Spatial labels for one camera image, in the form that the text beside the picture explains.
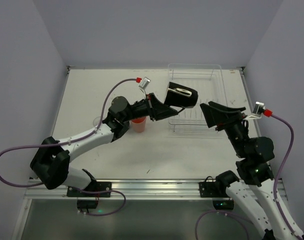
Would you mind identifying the pink plastic cup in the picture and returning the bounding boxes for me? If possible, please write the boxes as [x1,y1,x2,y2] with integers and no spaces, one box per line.
[130,117,147,133]

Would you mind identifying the black metal mug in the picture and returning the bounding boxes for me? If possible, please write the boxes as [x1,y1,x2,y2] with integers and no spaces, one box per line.
[164,81,199,109]

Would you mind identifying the clear faceted glass cup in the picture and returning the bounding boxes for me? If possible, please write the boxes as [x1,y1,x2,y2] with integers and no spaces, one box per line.
[92,116,102,129]

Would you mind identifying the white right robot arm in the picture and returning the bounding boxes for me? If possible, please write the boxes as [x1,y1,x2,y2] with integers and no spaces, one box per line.
[200,101,304,240]

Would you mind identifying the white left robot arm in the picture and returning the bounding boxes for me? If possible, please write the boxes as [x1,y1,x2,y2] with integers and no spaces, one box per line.
[30,93,185,190]

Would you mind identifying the right black controller box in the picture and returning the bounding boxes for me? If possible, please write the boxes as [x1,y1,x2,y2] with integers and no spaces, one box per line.
[212,200,235,211]

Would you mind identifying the black controller box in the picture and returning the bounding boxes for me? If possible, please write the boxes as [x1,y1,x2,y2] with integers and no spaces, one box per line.
[76,200,99,212]
[212,200,235,211]

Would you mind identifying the left black controller box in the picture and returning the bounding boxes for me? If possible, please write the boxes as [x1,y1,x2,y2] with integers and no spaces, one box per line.
[76,200,99,212]

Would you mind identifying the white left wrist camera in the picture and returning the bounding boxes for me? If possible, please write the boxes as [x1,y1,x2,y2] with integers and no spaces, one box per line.
[138,77,151,96]

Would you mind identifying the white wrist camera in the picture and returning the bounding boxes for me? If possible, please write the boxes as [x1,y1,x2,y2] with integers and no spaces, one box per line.
[138,77,151,96]
[245,101,266,121]

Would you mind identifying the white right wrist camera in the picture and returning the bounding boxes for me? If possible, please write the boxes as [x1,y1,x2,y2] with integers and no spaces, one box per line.
[245,101,266,121]

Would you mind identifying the clear wire dish rack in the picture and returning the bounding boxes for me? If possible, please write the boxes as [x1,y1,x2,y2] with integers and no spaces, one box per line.
[167,63,231,134]

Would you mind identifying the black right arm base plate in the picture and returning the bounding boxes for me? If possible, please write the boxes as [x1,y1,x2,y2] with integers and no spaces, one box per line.
[198,181,232,198]

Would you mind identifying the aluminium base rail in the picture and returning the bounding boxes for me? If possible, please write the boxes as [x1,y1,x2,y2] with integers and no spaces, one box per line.
[24,179,214,200]

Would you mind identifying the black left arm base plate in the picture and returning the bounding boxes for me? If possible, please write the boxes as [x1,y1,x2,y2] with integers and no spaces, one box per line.
[66,181,112,198]

